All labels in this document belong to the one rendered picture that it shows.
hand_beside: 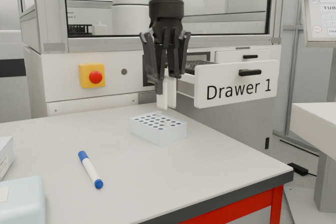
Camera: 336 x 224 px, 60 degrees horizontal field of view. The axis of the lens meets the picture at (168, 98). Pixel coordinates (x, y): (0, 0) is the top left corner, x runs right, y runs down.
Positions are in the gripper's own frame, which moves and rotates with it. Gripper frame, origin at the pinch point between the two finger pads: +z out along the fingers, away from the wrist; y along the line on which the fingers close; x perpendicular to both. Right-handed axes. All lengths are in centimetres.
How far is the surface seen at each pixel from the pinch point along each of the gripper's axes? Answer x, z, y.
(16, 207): -12.4, 7.2, -35.4
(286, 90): 76, 42, 212
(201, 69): 0.1, -4.5, 11.6
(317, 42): 7, -8, 96
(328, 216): -3, 83, 112
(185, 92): 8.1, 3.3, 14.2
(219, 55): 25, -4, 49
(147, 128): 3.2, 8.5, -3.2
